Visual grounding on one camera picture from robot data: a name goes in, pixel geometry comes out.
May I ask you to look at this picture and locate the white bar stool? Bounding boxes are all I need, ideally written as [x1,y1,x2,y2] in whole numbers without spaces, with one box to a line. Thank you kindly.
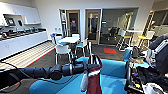
[114,30,130,51]

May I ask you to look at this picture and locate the black microwave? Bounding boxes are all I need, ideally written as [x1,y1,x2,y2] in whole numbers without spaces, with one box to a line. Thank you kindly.
[3,14,17,28]

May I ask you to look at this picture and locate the white upper cabinets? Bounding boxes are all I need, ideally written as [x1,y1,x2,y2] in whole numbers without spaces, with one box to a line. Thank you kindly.
[0,3,43,26]

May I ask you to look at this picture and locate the yellow bar stool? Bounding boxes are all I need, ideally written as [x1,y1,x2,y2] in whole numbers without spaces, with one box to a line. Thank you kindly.
[137,31,155,50]

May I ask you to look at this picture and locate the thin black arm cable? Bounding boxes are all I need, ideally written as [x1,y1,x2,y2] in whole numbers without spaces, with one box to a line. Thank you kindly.
[42,73,88,85]

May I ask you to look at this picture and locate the red white varsity jacket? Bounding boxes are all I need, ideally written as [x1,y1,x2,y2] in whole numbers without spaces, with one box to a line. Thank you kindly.
[79,54,105,94]

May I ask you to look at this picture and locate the white high table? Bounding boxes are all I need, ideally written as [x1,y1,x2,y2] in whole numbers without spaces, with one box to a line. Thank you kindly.
[124,28,145,52]

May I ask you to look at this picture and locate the white kitchen counter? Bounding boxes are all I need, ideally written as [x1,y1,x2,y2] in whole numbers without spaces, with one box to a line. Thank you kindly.
[0,28,50,61]

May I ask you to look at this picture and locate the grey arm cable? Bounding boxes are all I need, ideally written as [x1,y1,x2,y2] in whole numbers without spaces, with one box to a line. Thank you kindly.
[0,61,22,88]

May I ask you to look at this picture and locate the blue sofa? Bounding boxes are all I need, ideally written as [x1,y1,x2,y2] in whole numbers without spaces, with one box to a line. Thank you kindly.
[29,56,152,94]

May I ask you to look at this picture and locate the black office chair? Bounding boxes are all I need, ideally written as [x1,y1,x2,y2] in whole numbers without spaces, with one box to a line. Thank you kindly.
[105,27,121,42]

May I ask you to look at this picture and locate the blue armchair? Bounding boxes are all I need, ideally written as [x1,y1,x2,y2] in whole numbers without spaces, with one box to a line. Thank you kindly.
[123,48,135,64]

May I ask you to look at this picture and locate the white clothes hanger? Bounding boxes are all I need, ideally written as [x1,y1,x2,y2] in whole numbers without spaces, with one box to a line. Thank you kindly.
[86,41,102,68]

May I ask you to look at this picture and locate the wooden framed glass door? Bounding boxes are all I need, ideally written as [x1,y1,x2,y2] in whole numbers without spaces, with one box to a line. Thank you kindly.
[85,8,102,45]
[66,9,81,38]

